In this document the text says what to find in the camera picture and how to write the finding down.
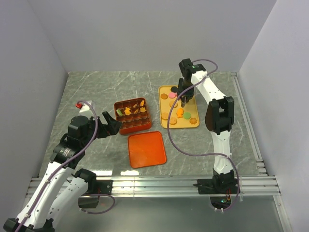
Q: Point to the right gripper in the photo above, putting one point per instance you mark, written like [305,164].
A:
[189,94]

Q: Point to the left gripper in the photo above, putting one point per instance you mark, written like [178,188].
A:
[111,128]

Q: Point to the green macaron cookie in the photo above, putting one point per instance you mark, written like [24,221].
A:
[119,112]
[186,115]

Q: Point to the orange tin lid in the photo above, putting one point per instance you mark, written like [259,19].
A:
[146,149]

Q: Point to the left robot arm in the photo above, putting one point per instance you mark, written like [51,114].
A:
[62,185]

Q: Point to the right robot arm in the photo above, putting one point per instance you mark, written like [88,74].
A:
[219,116]

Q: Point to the black sandwich cookie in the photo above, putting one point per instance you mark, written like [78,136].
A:
[174,89]

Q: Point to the pink macaron cookie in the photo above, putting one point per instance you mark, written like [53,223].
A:
[172,95]

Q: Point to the orange cookie tin box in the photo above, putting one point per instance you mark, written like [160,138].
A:
[134,122]

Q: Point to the yellow cookie tray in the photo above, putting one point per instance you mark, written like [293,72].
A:
[190,107]

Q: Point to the round beige biscuit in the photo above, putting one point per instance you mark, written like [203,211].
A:
[173,121]
[165,116]

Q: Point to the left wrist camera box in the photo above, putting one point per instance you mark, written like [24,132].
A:
[84,109]

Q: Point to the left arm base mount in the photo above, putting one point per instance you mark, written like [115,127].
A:
[95,190]

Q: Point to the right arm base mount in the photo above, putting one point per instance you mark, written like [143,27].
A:
[216,186]

